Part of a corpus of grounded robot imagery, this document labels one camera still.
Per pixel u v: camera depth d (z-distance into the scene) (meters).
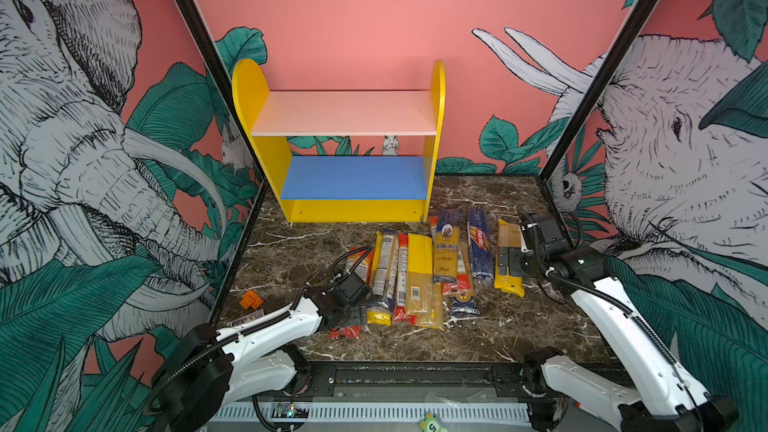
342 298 0.65
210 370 0.40
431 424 0.67
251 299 0.86
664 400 0.37
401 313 0.82
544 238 0.55
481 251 0.93
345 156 1.18
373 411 0.78
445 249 0.90
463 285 0.86
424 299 0.82
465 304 0.85
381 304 0.82
